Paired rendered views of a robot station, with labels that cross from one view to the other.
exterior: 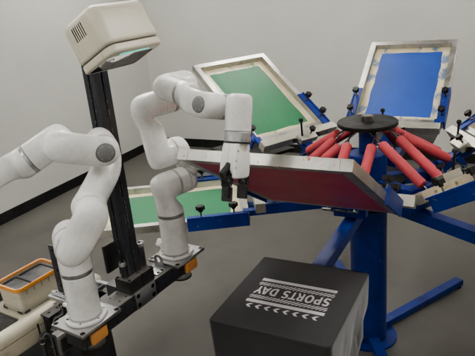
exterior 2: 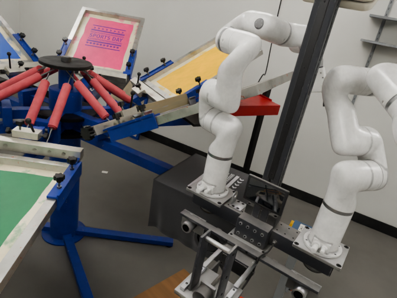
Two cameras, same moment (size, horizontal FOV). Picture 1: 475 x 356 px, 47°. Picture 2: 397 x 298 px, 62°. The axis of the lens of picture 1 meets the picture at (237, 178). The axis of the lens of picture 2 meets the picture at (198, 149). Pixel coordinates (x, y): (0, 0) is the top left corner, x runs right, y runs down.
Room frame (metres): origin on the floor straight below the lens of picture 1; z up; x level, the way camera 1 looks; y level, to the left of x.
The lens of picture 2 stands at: (1.96, 1.37, 1.80)
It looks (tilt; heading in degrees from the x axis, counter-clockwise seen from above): 24 degrees down; 266
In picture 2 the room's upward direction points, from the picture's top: 11 degrees clockwise
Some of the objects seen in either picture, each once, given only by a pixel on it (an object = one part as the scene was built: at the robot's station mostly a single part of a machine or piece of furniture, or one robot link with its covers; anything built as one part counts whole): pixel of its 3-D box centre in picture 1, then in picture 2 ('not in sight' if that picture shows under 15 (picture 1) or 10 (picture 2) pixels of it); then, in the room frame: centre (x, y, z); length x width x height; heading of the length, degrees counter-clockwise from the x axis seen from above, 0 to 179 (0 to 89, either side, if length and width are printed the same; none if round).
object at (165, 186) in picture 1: (169, 193); (223, 133); (1.80, 0.24, 1.37); 0.13 x 0.10 x 0.16; 130
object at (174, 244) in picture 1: (170, 233); (214, 173); (1.80, 0.26, 1.21); 0.16 x 0.13 x 0.15; 56
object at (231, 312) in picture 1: (292, 295); (214, 181); (1.73, -0.16, 0.95); 0.48 x 0.44 x 0.01; 151
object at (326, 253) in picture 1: (333, 248); (139, 158); (2.16, -0.40, 0.89); 1.24 x 0.06 x 0.06; 151
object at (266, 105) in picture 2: not in sight; (236, 101); (1.49, -1.43, 1.06); 0.61 x 0.46 x 0.12; 31
